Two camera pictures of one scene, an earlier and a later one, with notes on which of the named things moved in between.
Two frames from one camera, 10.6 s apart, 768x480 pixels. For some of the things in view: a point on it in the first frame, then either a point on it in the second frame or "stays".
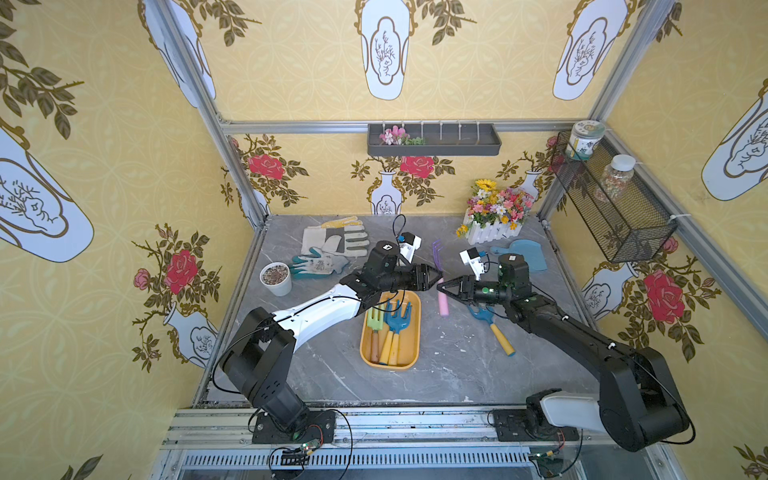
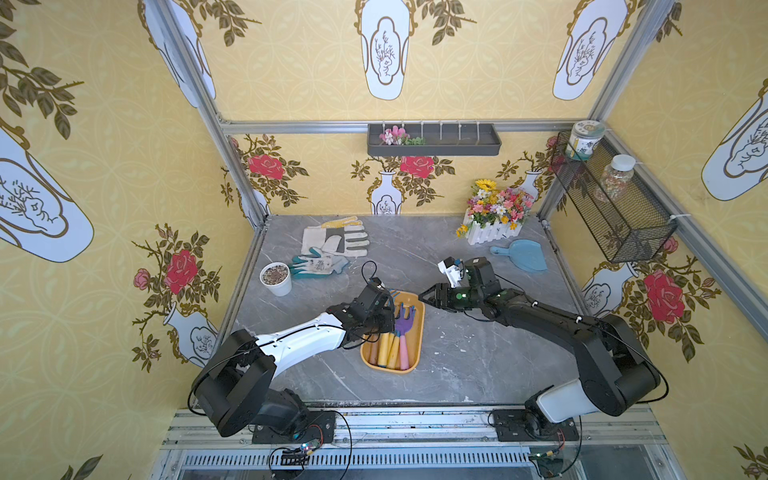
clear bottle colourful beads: x=615 y=178 stays
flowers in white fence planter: x=493 y=214 stays
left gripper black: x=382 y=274 -> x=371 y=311
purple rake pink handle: x=442 y=294 -> x=403 y=323
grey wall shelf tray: x=433 y=139 stays
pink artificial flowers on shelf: x=398 y=136 stays
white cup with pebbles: x=277 y=278 stays
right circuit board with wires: x=547 y=463 stays
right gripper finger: x=455 y=289 -> x=436 y=295
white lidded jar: x=582 y=139 stays
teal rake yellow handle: x=488 y=313 -> x=391 y=364
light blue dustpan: x=531 y=250 stays
